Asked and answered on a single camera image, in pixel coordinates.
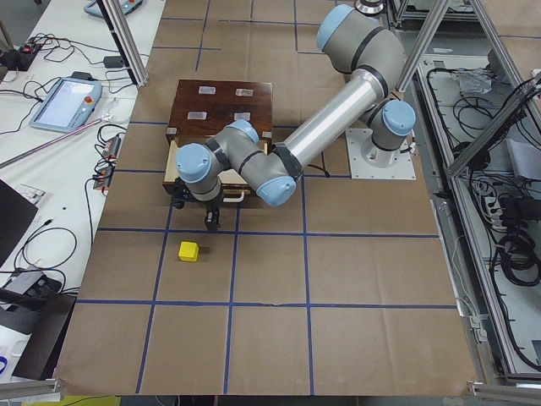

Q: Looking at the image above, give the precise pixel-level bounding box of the aluminium frame post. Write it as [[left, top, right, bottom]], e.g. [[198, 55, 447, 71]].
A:
[[97, 0, 149, 88]]

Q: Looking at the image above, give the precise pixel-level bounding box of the black power adapter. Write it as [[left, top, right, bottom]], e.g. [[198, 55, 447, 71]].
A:
[[102, 56, 124, 69]]

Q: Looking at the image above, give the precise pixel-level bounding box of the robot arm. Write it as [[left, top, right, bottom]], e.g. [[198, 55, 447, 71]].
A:
[[172, 4, 416, 231]]

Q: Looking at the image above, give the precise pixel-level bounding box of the black laptop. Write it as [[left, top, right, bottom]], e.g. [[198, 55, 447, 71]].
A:
[[0, 180, 38, 265]]

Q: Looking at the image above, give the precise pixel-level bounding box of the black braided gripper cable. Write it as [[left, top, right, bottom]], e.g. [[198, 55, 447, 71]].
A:
[[302, 150, 333, 178]]

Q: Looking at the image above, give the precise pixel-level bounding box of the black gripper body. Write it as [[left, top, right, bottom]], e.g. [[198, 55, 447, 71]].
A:
[[171, 177, 223, 210]]

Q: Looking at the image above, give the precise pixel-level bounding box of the dark wooden drawer cabinet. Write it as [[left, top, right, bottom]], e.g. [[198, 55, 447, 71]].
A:
[[166, 80, 273, 140]]

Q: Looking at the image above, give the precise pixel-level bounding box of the far teach pendant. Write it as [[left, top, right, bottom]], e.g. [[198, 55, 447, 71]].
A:
[[83, 0, 145, 19]]

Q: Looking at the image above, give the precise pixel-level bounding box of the yellow block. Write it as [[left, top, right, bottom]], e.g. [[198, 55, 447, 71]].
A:
[[178, 241, 199, 262]]

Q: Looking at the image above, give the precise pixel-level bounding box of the teach pendant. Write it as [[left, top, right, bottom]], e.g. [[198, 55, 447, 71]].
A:
[[83, 0, 145, 19], [30, 77, 102, 133]]

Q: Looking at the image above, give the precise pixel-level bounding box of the near teach pendant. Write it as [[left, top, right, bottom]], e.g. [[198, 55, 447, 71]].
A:
[[30, 77, 102, 133]]

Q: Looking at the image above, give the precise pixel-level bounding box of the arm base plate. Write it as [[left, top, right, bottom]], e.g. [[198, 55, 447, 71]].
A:
[[346, 129, 416, 181]]

